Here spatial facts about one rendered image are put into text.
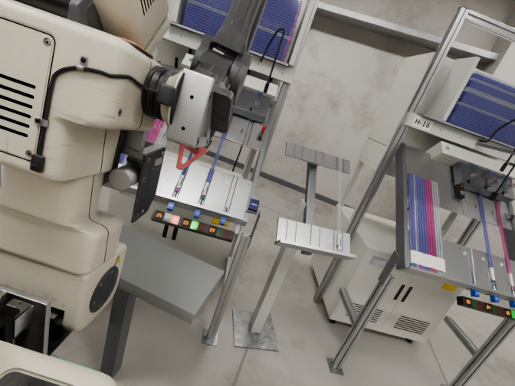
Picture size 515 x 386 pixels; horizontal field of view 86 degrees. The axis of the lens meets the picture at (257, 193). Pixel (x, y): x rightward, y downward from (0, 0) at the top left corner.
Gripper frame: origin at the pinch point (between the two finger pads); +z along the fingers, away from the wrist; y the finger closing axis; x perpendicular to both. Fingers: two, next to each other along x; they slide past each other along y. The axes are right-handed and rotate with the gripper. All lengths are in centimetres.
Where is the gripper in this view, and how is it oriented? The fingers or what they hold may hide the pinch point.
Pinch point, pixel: (180, 166)
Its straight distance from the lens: 72.9
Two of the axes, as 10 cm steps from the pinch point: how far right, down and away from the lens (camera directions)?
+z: -5.1, 8.6, -1.0
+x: -8.1, -5.1, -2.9
